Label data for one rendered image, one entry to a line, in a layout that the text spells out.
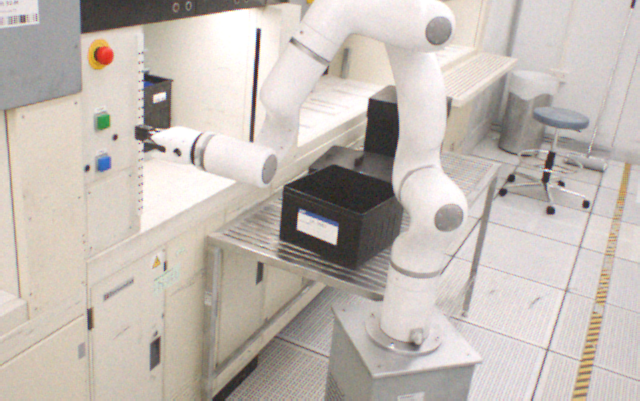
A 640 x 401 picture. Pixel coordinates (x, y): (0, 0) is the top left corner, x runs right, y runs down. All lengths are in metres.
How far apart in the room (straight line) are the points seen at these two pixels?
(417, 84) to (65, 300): 0.93
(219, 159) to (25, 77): 0.39
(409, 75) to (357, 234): 0.61
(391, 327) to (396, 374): 0.12
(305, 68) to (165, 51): 1.10
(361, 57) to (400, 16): 2.29
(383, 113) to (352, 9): 1.43
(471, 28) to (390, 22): 3.64
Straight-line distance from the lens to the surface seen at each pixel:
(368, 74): 3.57
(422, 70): 1.41
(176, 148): 1.42
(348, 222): 1.87
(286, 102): 1.32
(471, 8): 4.92
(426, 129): 1.41
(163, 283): 1.97
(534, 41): 6.03
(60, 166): 1.53
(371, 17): 1.31
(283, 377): 2.73
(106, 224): 1.71
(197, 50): 2.27
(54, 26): 1.44
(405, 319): 1.61
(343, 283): 1.86
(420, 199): 1.43
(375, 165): 2.42
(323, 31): 1.30
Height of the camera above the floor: 1.69
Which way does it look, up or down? 22 degrees down
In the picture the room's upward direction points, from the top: 6 degrees clockwise
